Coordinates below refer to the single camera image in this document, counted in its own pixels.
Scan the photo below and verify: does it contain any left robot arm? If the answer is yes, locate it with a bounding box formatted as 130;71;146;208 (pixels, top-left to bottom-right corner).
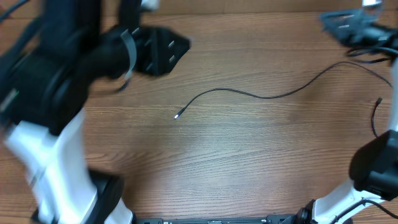
1;0;190;224

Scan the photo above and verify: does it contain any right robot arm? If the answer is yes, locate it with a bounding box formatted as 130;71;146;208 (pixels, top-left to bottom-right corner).
291;9;397;223

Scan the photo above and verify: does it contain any black cable bundle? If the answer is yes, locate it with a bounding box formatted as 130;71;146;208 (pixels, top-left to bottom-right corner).
174;61;393;120

